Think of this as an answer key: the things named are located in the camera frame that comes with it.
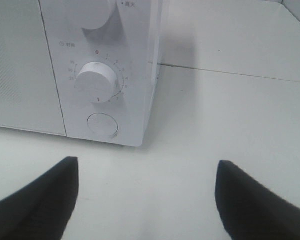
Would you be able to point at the white upper microwave knob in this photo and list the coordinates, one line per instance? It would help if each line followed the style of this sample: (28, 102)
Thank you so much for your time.
(94, 14)

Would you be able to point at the white lower timer knob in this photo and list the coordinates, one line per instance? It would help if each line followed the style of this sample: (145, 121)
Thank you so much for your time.
(97, 81)

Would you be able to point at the round white door button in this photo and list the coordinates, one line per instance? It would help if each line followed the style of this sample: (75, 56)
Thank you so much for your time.
(102, 124)

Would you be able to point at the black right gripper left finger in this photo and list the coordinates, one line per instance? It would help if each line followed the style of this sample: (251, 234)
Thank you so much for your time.
(42, 209)

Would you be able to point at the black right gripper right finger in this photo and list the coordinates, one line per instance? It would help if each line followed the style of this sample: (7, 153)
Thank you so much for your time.
(250, 211)

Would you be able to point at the white microwave oven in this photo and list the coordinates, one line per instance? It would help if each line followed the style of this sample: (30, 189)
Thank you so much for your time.
(42, 50)

